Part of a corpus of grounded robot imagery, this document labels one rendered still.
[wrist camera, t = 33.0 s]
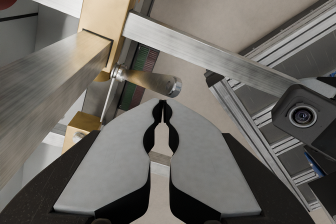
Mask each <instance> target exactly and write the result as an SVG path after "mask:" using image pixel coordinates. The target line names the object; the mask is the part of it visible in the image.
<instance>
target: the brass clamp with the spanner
mask: <svg viewBox="0 0 336 224"><path fill-rule="evenodd" d="M135 3H136V0H83V2H82V7H81V13H80V18H79V23H78V29H77V33H79V32H81V31H83V30H85V31H88V32H90V33H93V34H96V35H98V36H101V37H103V38H106V39H109V40H111V41H112V43H111V47H110V51H109V55H108V58H107V62H106V66H105V67H104V68H103V70H102V71H101V72H100V73H99V74H98V75H97V77H96V78H95V79H94V80H93V81H95V82H105V81H108V80H110V79H111V73H112V70H113V67H114V65H115V63H117V62H118V60H119V57H120V54H121V50H122V47H123V43H124V40H125V36H122V34H123V31H124V27H125V24H126V20H127V17H128V13H129V11H131V10H133V9H134V6H135Z"/></svg>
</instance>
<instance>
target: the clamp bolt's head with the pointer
mask: <svg viewBox="0 0 336 224"><path fill-rule="evenodd" d="M119 66H120V65H119V64H118V63H117V62H116V63H115V64H114V67H113V69H112V72H111V76H110V78H111V79H112V78H114V79H115V78H116V74H117V71H118V68H119Z"/></svg>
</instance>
